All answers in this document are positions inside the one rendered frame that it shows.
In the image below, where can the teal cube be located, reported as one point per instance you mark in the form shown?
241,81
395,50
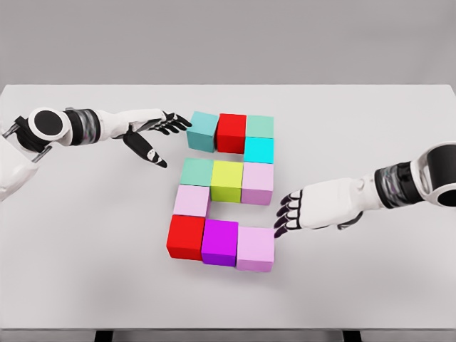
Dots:
202,130

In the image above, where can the magenta purple cube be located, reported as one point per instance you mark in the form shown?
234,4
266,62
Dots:
219,241

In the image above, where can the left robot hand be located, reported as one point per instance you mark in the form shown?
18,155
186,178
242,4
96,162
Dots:
142,123

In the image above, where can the light pink cube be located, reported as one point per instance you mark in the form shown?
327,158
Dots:
257,181
255,249
191,200

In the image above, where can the yellow-green cube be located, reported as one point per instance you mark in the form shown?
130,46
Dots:
227,180

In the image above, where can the red cube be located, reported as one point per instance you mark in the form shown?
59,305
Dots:
185,236
231,132

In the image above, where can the mint green cube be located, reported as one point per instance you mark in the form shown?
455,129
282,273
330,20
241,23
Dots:
197,172
260,126

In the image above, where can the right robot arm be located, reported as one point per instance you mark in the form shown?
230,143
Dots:
402,185

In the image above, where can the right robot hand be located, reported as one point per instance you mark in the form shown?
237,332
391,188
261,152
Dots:
317,204

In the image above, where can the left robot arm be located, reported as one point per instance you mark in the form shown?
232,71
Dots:
60,135

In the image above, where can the cyan cube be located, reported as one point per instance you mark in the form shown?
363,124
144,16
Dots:
258,149

